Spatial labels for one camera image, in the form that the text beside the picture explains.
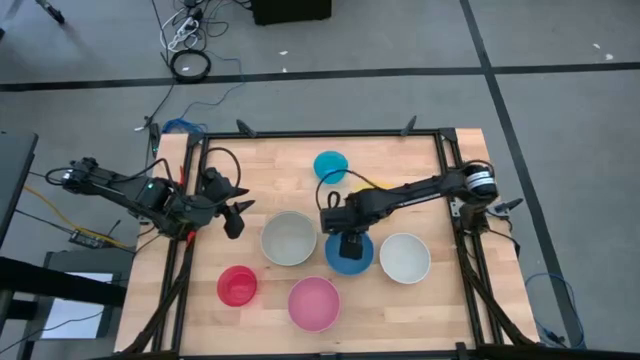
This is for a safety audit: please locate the black desk bar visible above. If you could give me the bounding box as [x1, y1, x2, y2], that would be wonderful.
[0, 255, 127, 308]

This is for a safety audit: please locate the blue floor cable loop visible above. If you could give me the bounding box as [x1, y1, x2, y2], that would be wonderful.
[523, 272, 587, 350]

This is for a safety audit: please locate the large grey bowl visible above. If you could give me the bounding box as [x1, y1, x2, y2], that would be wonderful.
[260, 210, 318, 267]

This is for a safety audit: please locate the small circuit board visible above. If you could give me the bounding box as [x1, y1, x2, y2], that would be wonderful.
[67, 229, 109, 250]

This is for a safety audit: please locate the yellow cable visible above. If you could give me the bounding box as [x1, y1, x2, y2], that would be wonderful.
[21, 184, 134, 250]

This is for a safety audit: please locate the black floor cable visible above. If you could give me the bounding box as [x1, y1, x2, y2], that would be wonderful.
[133, 0, 177, 133]

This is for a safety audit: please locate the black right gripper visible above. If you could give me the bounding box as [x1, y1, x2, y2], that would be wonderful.
[319, 191, 387, 236]

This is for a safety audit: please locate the laptop with white screen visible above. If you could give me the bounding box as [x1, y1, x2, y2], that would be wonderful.
[28, 248, 134, 342]

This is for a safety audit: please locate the thin blue floor cable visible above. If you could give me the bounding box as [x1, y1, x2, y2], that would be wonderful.
[179, 49, 247, 122]

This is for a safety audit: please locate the white bowl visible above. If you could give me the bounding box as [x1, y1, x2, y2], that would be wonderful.
[378, 232, 432, 285]

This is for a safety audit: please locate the small red bowl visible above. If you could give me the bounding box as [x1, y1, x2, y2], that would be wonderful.
[216, 264, 259, 308]

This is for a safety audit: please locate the blue cable bundle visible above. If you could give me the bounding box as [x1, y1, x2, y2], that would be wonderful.
[161, 117, 209, 135]

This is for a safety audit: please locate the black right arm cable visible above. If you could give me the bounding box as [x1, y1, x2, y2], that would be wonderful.
[315, 168, 387, 211]

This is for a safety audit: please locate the black coiled cable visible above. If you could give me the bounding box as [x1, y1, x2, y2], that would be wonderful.
[168, 48, 213, 84]

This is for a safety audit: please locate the small teal bowl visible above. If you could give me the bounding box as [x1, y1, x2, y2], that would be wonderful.
[312, 150, 350, 185]

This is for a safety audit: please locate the white power strip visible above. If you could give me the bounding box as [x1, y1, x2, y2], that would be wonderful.
[159, 14, 202, 52]

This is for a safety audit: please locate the yellow bowl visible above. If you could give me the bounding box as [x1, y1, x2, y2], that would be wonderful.
[353, 180, 397, 192]

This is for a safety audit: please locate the black monitor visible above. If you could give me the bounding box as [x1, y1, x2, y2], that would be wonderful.
[0, 130, 40, 247]

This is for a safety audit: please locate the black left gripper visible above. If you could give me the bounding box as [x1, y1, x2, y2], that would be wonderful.
[199, 166, 257, 216]

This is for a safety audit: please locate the black metal table frame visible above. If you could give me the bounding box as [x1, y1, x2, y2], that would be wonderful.
[113, 127, 542, 360]

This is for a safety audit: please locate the pink bowl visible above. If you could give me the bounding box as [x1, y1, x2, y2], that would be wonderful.
[287, 275, 342, 334]

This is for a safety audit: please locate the blue bowl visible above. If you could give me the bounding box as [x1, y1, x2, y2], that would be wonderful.
[324, 230, 375, 277]

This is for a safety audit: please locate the black tripod leg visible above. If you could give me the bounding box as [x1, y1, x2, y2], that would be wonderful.
[33, 0, 67, 26]

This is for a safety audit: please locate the black box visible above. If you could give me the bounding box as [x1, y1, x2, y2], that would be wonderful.
[249, 0, 334, 27]

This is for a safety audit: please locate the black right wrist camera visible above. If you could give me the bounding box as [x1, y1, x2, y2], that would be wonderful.
[339, 232, 364, 261]

